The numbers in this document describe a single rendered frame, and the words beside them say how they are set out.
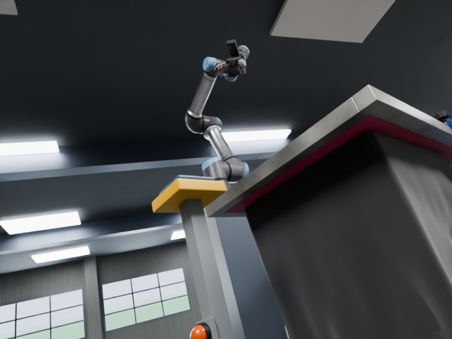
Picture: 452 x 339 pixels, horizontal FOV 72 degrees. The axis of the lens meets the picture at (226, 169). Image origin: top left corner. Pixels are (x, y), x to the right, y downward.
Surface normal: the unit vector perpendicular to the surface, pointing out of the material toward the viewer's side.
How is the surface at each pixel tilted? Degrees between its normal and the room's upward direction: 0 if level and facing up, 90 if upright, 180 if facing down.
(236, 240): 90
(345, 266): 93
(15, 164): 90
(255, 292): 90
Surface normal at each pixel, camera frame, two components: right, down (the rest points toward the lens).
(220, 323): 0.58, -0.48
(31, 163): 0.29, -0.48
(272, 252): -0.79, -0.03
